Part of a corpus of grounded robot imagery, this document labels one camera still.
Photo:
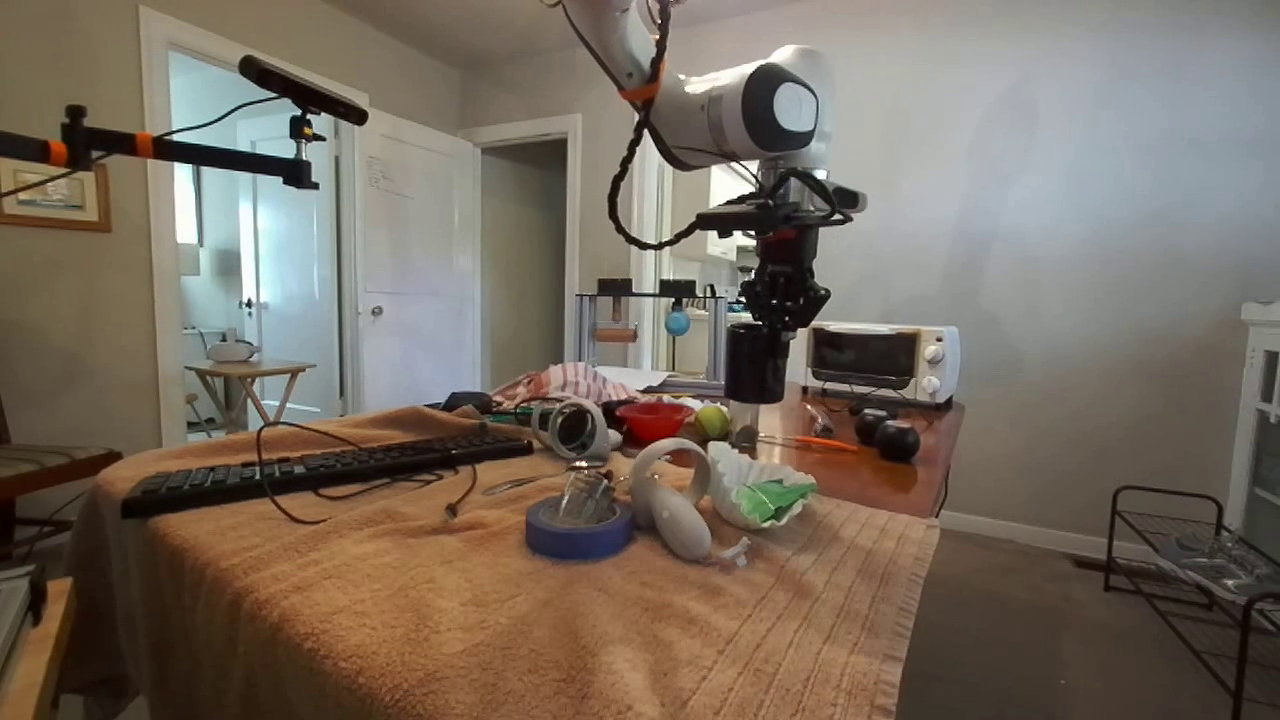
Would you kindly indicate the white teapot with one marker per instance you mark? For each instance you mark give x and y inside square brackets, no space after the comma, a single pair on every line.
[229,349]

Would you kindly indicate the yellow-green tennis ball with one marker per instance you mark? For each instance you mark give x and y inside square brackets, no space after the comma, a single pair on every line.
[713,421]

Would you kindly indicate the black computer keyboard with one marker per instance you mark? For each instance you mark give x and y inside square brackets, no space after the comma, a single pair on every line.
[321,468]

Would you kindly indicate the clear glass piece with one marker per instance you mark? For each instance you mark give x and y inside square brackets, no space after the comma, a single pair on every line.
[587,497]

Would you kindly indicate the red white striped cloth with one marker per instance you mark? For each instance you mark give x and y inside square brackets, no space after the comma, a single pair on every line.
[564,382]

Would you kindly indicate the small blue ball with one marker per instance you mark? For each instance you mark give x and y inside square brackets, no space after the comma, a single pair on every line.
[676,320]

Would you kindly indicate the light wooden box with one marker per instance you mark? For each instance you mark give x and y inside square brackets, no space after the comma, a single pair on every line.
[32,665]

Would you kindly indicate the green foil packet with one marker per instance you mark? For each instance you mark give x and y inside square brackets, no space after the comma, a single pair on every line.
[774,500]

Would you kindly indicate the white panel door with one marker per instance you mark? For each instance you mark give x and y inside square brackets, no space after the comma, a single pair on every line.
[415,265]

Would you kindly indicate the dark round ball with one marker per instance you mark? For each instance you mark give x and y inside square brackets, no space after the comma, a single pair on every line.
[870,425]
[900,440]

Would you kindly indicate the metal frame stand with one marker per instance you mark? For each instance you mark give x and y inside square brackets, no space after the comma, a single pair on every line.
[652,293]

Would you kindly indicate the white glass-front side cabinet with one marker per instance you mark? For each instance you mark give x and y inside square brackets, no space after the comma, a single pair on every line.
[1256,334]

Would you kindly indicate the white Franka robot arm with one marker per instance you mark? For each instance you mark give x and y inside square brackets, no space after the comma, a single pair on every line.
[721,112]

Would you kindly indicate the dark wooden chair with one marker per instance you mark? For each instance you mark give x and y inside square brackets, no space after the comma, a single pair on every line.
[43,467]

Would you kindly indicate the tan orange terry towel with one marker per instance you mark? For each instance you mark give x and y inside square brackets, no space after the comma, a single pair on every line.
[402,600]

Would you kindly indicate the white paper coffee filter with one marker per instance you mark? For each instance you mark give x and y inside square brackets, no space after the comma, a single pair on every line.
[724,482]

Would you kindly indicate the red bowl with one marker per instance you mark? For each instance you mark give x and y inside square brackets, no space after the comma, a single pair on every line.
[652,425]

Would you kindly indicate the blue tape roll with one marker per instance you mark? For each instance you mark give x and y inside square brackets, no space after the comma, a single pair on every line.
[547,537]

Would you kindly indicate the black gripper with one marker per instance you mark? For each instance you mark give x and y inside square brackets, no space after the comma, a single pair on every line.
[787,253]

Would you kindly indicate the white toaster oven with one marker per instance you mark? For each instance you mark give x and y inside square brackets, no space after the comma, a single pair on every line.
[942,360]

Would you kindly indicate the framed wall picture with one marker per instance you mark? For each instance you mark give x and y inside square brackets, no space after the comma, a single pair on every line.
[52,199]

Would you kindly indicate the small wooden folding table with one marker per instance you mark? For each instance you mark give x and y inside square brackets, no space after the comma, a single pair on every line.
[246,370]

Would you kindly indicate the small spice jar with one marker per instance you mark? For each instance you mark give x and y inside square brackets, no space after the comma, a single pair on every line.
[744,425]

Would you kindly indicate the black bar camera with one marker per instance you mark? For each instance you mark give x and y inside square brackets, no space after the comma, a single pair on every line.
[302,88]

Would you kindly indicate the orange pen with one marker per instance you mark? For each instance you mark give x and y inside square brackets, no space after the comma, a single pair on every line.
[827,444]

